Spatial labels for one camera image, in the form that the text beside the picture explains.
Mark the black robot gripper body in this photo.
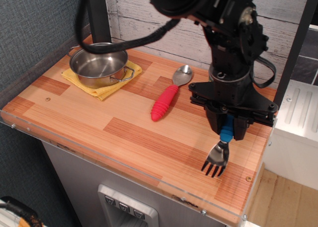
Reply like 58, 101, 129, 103
188, 67, 278, 127

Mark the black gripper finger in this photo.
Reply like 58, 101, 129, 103
204, 105, 228, 134
234, 117, 254, 141

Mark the blue handled metal fork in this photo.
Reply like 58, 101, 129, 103
201, 115, 234, 178

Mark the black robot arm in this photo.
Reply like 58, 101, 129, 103
150, 0, 278, 142

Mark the patterned can with grey lid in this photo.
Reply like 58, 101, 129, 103
208, 68, 214, 82

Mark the yellow folded cloth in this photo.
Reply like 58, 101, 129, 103
62, 61, 142, 101

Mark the stainless steel pot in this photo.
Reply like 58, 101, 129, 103
68, 48, 137, 88

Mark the grey cabinet with button panel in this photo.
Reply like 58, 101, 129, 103
43, 143, 225, 227

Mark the red handled metal spoon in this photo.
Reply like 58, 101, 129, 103
151, 65, 192, 121

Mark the dark vertical post right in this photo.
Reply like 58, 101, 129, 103
274, 0, 318, 108

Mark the dark vertical post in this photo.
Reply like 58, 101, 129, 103
86, 0, 111, 43
274, 0, 318, 108

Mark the dark vertical post left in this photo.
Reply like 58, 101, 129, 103
86, 0, 111, 43

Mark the black braided cable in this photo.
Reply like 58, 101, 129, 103
76, 0, 182, 54

